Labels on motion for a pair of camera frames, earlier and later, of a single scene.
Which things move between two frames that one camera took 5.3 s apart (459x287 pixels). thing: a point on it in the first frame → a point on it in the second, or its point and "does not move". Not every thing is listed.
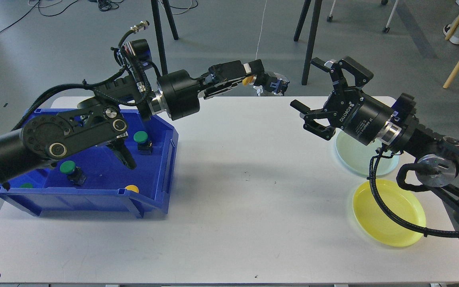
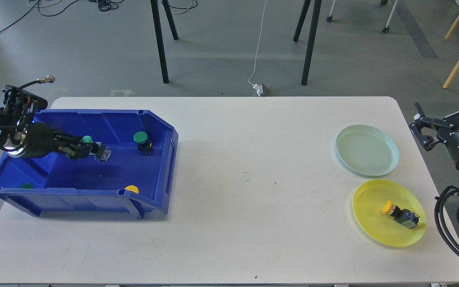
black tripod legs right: (316, 14) does not move
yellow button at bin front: (132, 187) does not move
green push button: (75, 173) → (100, 152)
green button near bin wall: (145, 146) does not move
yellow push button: (267, 85) → (403, 217)
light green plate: (356, 156) does not move
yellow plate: (382, 227) does not move
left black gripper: (179, 92) → (42, 140)
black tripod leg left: (155, 7) does not move
